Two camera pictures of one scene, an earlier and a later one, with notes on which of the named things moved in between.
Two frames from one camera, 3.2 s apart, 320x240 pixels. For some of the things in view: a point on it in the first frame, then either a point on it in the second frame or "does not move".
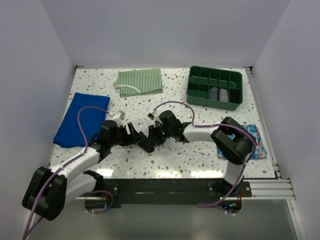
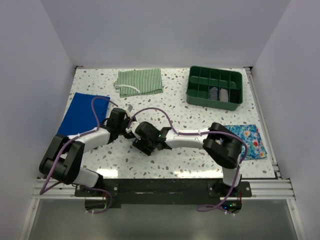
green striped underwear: [137, 82] does not move
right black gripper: [153, 129] → [140, 138]
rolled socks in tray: [224, 95] does not move
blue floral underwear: [260, 151] does not move
